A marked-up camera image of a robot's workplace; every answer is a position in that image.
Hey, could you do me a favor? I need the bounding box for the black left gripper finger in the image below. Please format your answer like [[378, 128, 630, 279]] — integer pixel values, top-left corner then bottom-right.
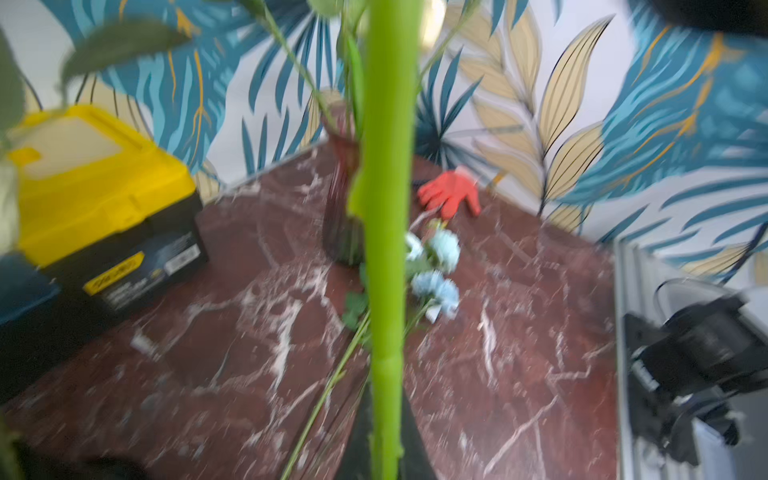
[[334, 380, 437, 480]]

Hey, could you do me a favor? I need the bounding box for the dark red glass vase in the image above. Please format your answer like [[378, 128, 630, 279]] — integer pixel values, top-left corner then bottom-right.
[[322, 100, 364, 267]]

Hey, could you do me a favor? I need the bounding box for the white rose flower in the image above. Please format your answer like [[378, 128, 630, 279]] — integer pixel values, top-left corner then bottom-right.
[[348, 1, 423, 479]]

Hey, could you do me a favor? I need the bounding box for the red glove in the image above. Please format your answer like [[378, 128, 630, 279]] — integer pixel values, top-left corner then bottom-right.
[[417, 167, 481, 221]]

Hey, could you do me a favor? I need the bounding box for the light blue rose stem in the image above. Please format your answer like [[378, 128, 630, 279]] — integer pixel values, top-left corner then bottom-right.
[[280, 219, 461, 479]]

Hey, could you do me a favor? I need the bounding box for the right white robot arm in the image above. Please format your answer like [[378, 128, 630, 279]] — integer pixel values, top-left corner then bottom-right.
[[622, 278, 767, 479]]

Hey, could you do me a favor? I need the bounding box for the yellow black toolbox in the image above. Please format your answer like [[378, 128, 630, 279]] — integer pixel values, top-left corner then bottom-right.
[[0, 104, 210, 403]]

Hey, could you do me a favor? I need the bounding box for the white cream rose spray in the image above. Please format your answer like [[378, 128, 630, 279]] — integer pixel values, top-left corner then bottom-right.
[[1, 17, 193, 255]]

